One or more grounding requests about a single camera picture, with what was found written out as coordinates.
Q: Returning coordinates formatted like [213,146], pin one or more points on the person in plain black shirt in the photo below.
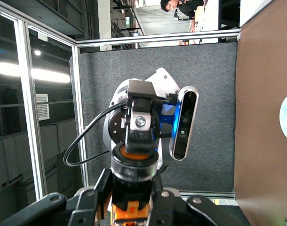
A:
[190,9]

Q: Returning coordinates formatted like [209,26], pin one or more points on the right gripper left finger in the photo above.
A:
[63,212]

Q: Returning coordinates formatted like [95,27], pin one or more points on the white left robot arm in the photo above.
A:
[167,80]

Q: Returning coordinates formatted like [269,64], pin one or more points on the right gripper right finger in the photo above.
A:
[176,212]

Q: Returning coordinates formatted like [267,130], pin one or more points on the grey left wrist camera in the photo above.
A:
[184,122]

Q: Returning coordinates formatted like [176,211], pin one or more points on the white air vent grille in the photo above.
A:
[42,108]

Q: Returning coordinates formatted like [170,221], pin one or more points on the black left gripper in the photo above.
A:
[118,124]

